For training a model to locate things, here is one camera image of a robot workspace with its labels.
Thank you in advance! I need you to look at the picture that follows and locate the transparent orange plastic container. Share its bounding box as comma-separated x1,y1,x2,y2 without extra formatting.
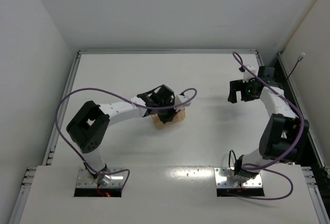
152,108,186,129

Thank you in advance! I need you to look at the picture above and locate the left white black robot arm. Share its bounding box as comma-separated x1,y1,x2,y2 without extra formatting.
66,85,180,178

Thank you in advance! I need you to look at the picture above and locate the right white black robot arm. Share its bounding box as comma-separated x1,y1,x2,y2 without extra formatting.
228,66,309,180

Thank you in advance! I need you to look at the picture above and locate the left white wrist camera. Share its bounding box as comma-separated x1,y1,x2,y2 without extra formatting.
174,94,191,112

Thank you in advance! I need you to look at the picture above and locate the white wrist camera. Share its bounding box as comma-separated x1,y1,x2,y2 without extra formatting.
239,65,256,83
174,94,191,112

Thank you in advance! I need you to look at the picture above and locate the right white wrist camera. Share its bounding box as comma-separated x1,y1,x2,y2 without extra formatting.
239,65,256,83

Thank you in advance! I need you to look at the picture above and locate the black wall cable white plug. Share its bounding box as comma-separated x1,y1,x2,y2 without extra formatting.
285,52,306,81

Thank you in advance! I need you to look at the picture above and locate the black cable at right base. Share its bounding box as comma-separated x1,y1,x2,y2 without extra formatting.
228,149,239,176

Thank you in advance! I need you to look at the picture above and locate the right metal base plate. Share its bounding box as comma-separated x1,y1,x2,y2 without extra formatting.
214,167,263,189

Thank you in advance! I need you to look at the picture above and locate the metal base plate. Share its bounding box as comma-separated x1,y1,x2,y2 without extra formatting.
214,167,263,189
76,167,125,189

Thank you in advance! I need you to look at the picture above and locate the red wire under left base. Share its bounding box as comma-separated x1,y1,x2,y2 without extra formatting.
96,185,111,198

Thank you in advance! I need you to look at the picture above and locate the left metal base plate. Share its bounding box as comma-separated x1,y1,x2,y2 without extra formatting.
76,167,125,189

